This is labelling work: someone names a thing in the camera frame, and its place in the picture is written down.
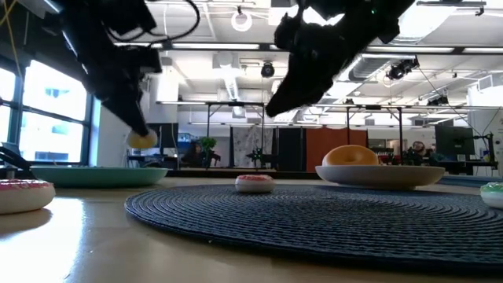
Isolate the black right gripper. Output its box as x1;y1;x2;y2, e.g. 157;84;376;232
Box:
266;7;394;118

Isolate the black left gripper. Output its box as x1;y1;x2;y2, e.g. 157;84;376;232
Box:
80;42;163;138

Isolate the black monitor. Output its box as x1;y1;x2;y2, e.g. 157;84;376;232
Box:
147;122;179;149
434;124;475;156

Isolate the dark desk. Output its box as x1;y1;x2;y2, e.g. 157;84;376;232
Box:
126;153;180;168

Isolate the orange partition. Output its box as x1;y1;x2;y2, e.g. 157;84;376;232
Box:
305;127;369;172

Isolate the black partition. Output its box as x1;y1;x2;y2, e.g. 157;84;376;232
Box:
277;126;304;172

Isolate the green plate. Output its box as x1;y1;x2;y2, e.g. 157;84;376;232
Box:
29;165;170;189

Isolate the person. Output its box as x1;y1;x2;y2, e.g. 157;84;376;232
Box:
184;141;209;168
406;140;433;166

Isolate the orange glazed donut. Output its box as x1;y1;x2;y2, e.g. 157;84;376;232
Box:
321;144;380;167

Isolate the green potted plant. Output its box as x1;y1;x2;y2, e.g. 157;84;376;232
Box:
198;136;218;153

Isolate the small pink frosted donut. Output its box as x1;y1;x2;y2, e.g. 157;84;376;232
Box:
234;174;277;194

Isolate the beige plate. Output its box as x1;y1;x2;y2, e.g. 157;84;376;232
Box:
314;164;446;191

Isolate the black stand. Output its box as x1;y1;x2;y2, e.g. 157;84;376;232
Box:
0;141;32;180

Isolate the round blue woven placemat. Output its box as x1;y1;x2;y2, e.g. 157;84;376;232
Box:
124;183;503;272

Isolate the blue plate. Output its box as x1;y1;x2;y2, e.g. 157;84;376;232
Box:
436;175;503;188

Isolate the green frosted donut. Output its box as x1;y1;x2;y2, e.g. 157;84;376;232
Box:
479;182;503;210

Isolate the black ceiling camera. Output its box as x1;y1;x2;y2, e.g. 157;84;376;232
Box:
260;61;276;79
386;57;420;82

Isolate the silver ventilation duct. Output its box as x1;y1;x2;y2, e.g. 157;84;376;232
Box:
347;54;394;82

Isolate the white ring light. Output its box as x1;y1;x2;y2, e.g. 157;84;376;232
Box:
230;9;254;33

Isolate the black cable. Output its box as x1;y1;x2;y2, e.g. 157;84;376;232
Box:
105;0;201;45

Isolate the yellow cable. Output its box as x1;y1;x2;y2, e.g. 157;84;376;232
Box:
0;0;23;78

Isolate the black overhead light rail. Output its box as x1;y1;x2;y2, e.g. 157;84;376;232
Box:
113;41;503;55

